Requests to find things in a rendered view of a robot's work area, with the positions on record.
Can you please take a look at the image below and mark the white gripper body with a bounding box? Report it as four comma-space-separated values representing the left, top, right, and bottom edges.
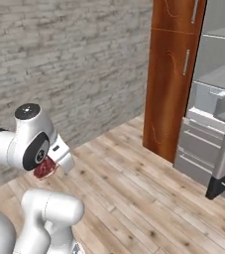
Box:
51, 142, 76, 176

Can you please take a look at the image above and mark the red raw steak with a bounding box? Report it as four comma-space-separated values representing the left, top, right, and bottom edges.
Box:
33, 155, 59, 182

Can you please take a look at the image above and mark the tall brown wooden cabinet door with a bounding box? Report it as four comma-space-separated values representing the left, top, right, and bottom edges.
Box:
142, 27, 201, 164

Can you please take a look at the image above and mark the grey fridge drawer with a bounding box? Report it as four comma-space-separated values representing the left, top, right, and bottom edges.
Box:
172, 148, 218, 187
177, 117, 225, 167

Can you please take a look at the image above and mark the grey open fridge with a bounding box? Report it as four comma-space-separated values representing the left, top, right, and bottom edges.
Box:
172, 0, 225, 206

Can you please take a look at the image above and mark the short brown wooden cabinet door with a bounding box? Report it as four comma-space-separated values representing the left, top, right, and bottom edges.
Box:
151, 0, 208, 36

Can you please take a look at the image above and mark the long silver cabinet handle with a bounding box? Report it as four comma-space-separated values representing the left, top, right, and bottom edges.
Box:
182, 49, 191, 76

